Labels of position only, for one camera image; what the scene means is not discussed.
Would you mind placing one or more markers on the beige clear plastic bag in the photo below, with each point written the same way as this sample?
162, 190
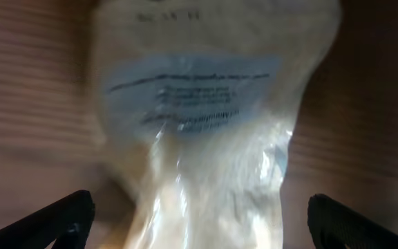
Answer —
196, 103

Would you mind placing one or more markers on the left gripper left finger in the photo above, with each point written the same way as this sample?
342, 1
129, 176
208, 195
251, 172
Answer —
65, 223

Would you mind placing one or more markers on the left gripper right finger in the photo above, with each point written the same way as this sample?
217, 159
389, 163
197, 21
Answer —
333, 225

